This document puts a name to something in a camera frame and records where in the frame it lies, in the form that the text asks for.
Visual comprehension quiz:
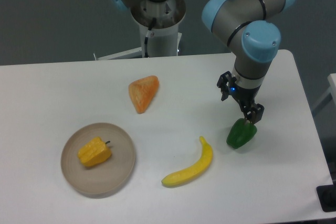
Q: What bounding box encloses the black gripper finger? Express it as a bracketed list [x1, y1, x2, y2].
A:
[242, 102, 264, 124]
[217, 71, 232, 101]

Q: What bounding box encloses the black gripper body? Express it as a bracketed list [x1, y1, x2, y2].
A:
[229, 82, 260, 109]

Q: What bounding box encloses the green toy pepper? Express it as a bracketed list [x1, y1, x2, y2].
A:
[226, 118, 257, 149]

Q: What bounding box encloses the yellow toy pepper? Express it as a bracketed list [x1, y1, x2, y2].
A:
[77, 136, 112, 167]

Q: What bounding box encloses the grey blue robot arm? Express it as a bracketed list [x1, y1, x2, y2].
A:
[112, 0, 295, 124]

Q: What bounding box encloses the beige round plate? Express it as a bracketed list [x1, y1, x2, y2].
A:
[60, 123, 135, 198]

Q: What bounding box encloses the white furniture at right edge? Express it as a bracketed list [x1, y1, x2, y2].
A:
[311, 73, 335, 117]

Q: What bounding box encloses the yellow toy banana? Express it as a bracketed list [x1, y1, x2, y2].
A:
[161, 136, 213, 188]

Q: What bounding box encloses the black box at table edge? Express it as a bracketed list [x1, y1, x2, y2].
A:
[316, 185, 335, 212]

